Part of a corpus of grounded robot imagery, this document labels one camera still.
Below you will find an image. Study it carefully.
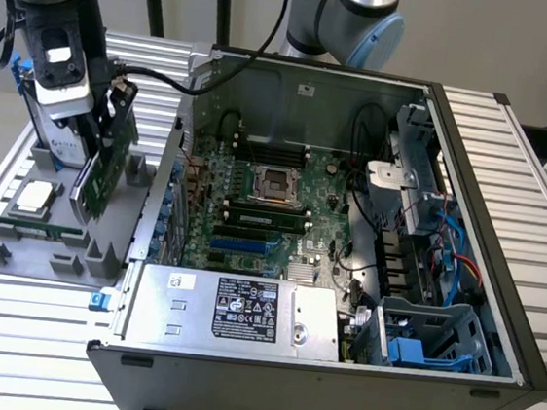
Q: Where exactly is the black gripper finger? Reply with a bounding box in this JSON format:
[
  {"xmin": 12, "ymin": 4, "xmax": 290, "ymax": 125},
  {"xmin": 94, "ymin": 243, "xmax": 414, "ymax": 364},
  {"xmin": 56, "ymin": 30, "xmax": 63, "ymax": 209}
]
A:
[
  {"xmin": 66, "ymin": 112, "xmax": 105, "ymax": 162},
  {"xmin": 97, "ymin": 76, "xmax": 141, "ymax": 153}
]

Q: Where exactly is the Nvidia graphics card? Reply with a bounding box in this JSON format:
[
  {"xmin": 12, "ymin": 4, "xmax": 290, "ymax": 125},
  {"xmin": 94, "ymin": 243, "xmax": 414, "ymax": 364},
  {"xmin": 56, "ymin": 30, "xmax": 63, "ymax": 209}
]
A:
[{"xmin": 66, "ymin": 95, "xmax": 144, "ymax": 226}]

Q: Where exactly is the hard disk in blue carrier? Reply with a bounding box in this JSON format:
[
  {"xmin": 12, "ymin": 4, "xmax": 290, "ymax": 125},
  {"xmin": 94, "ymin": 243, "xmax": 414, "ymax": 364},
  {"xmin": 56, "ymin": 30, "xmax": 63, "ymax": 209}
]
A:
[{"xmin": 0, "ymin": 53, "xmax": 98, "ymax": 171}]

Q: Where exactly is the silver CPU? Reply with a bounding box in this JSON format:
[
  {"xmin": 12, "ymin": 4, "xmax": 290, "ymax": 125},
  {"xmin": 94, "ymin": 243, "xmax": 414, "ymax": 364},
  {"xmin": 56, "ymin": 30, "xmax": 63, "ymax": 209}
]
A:
[{"xmin": 11, "ymin": 180, "xmax": 56, "ymax": 218}]

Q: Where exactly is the green RAM stick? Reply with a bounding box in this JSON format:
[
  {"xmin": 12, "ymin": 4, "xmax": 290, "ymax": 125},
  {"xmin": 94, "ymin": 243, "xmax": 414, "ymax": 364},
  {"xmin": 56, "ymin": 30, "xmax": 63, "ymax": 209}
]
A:
[
  {"xmin": 0, "ymin": 217, "xmax": 88, "ymax": 244},
  {"xmin": 224, "ymin": 208, "xmax": 311, "ymax": 233}
]

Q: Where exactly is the grey parts rack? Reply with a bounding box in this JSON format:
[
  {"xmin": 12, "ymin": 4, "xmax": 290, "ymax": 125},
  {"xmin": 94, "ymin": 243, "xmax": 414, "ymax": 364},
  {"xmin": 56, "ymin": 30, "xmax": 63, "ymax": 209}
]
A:
[{"xmin": 0, "ymin": 134, "xmax": 159, "ymax": 293}]

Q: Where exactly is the black RAM slot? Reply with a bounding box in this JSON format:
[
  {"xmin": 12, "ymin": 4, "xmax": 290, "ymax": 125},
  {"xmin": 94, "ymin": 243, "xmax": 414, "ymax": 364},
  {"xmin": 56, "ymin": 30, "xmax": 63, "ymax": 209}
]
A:
[
  {"xmin": 237, "ymin": 135, "xmax": 311, "ymax": 152},
  {"xmin": 236, "ymin": 152, "xmax": 310, "ymax": 168},
  {"xmin": 221, "ymin": 198, "xmax": 314, "ymax": 219},
  {"xmin": 237, "ymin": 141, "xmax": 310, "ymax": 157},
  {"xmin": 236, "ymin": 146, "xmax": 310, "ymax": 163}
]

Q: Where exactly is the metal socket cover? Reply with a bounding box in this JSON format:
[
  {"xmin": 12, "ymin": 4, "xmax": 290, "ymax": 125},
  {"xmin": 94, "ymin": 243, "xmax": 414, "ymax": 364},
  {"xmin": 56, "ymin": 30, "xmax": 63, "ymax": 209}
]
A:
[{"xmin": 250, "ymin": 163, "xmax": 300, "ymax": 204}]

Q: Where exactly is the blue case latch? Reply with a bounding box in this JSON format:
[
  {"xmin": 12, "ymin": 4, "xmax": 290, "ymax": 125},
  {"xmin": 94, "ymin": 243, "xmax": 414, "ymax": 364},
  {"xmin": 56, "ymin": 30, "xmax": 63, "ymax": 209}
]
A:
[{"xmin": 88, "ymin": 290, "xmax": 113, "ymax": 313}]

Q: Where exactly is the CPU socket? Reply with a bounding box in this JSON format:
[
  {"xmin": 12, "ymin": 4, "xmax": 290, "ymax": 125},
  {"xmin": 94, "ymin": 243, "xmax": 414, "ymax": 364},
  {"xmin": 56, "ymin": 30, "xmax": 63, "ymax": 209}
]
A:
[{"xmin": 249, "ymin": 162, "xmax": 301, "ymax": 205}]

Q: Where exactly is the long black expansion slot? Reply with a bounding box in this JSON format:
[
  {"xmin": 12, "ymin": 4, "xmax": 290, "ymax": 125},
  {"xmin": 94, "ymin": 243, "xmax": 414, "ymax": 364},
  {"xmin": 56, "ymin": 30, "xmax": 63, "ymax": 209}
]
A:
[{"xmin": 209, "ymin": 222, "xmax": 271, "ymax": 242}]

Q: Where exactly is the blue expansion slot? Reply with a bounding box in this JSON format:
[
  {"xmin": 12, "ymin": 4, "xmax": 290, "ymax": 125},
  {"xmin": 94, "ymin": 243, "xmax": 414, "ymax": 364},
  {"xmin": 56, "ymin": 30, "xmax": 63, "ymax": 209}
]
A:
[{"xmin": 207, "ymin": 234, "xmax": 272, "ymax": 258}]

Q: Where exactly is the silver power supply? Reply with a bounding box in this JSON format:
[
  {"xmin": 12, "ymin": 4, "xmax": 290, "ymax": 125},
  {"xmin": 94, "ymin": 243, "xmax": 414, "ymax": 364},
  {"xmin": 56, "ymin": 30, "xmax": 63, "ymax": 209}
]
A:
[{"xmin": 120, "ymin": 260, "xmax": 348, "ymax": 364}]

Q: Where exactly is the green motherboard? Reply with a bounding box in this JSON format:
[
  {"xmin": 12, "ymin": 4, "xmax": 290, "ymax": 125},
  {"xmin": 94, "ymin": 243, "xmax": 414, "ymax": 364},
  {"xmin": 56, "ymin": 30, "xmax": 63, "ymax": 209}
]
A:
[{"xmin": 174, "ymin": 130, "xmax": 374, "ymax": 303}]

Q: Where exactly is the silver chipset heatsink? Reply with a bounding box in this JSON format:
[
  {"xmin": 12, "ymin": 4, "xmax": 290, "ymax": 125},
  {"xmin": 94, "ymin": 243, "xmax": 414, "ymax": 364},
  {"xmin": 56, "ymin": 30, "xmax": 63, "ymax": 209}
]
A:
[{"xmin": 286, "ymin": 260, "xmax": 321, "ymax": 285}]

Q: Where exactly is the metal drive cage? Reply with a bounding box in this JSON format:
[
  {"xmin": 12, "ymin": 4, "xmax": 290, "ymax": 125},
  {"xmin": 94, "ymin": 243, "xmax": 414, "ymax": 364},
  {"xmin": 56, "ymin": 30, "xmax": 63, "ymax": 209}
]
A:
[{"xmin": 358, "ymin": 100, "xmax": 465, "ymax": 240}]

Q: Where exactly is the blue bay carrier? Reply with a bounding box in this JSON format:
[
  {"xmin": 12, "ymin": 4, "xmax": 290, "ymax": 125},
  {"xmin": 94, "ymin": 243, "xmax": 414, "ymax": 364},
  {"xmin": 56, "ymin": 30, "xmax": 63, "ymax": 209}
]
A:
[{"xmin": 385, "ymin": 335, "xmax": 427, "ymax": 370}]

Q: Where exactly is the grey disk bay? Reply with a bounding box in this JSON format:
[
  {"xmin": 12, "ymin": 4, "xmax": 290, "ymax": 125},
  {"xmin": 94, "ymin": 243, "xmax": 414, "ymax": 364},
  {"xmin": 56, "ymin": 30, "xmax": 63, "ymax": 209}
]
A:
[{"xmin": 347, "ymin": 291, "xmax": 501, "ymax": 380}]

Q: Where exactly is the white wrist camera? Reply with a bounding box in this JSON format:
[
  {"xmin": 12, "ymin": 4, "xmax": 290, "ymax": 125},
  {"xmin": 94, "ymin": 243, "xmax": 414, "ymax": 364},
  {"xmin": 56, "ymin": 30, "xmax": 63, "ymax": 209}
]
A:
[{"xmin": 16, "ymin": 7, "xmax": 104, "ymax": 124}]

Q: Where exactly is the blue wire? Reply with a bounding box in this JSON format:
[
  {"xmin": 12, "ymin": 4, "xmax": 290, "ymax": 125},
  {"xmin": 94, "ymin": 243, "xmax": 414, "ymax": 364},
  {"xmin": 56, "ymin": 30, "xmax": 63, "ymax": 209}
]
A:
[{"xmin": 423, "ymin": 206, "xmax": 473, "ymax": 307}]

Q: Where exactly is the red wire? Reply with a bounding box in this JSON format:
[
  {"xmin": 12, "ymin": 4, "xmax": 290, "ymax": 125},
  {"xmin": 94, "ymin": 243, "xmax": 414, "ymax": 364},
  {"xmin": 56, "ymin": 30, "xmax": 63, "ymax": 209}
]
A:
[{"xmin": 450, "ymin": 251, "xmax": 489, "ymax": 288}]

